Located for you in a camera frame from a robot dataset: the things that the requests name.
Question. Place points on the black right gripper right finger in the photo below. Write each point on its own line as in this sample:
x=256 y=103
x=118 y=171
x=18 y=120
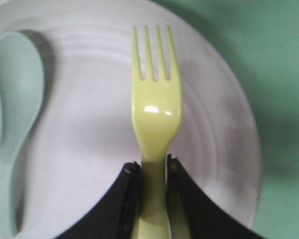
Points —
x=193 y=215

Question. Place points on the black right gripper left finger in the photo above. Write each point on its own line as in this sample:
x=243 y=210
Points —
x=114 y=215

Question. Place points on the white round plate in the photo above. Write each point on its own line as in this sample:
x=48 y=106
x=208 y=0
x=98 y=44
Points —
x=84 y=134

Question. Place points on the yellow plastic fork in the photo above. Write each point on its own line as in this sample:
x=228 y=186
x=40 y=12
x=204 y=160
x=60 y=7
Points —
x=157 y=112

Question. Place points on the pale green plastic spoon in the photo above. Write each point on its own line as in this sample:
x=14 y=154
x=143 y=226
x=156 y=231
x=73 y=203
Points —
x=21 y=95

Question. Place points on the light green rectangular tray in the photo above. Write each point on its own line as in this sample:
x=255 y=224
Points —
x=259 y=39

